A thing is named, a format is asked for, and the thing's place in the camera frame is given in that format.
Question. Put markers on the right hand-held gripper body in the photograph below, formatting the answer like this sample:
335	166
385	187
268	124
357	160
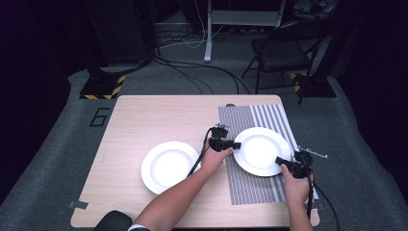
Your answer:
300	168

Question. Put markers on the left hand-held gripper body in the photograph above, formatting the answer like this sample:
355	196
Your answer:
219	142

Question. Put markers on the white round plate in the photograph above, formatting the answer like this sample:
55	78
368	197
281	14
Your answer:
168	166
260	150

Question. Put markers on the person's left hand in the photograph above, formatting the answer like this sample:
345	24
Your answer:
211	162

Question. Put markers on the person's right hand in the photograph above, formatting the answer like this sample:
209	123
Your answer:
296	191

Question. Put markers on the small brown round object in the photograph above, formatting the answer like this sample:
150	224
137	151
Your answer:
230	105

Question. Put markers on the grey striped woven placemat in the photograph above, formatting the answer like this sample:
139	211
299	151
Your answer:
247	189

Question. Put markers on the black yellow striped stand base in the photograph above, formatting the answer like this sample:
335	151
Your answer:
102	88
316	86

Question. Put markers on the black folding chair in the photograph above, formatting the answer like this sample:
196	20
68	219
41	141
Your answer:
279	54

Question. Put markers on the white metal stand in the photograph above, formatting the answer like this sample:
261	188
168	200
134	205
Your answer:
208	41

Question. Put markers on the white shirt sleeve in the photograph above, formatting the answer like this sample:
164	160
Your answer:
138	228

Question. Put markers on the large black cabinet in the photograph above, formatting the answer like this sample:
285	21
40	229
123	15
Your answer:
122	32

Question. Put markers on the grey tape strip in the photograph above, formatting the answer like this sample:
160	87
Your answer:
78	204

